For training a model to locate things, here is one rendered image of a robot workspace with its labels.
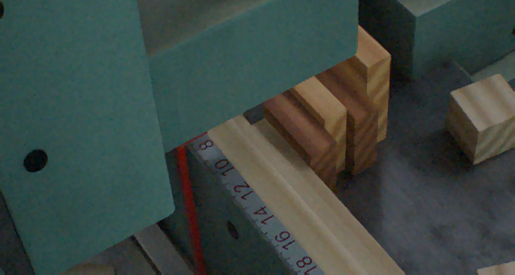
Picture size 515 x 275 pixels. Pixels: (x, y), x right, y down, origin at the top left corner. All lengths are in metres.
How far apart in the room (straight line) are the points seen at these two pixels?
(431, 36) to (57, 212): 0.31
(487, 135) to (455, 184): 0.04
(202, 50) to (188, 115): 0.04
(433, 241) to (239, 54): 0.18
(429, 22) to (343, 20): 0.14
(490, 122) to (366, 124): 0.08
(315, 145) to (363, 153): 0.05
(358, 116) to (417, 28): 0.09
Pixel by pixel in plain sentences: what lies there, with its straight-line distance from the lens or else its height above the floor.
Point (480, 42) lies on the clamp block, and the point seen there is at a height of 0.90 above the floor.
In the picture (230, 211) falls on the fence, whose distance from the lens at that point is 0.57.
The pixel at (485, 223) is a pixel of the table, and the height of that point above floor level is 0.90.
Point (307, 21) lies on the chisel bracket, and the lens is 0.52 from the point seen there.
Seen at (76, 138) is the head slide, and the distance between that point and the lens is 0.43.
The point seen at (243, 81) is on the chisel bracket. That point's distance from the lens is 0.52.
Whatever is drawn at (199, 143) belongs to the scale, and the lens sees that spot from 0.58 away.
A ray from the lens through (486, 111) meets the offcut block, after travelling 0.63.
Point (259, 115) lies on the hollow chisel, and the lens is 0.59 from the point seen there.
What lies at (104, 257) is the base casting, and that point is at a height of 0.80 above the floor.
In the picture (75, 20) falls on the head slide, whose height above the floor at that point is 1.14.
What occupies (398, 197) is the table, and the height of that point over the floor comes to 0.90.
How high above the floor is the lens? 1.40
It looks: 49 degrees down
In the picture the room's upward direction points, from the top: 4 degrees counter-clockwise
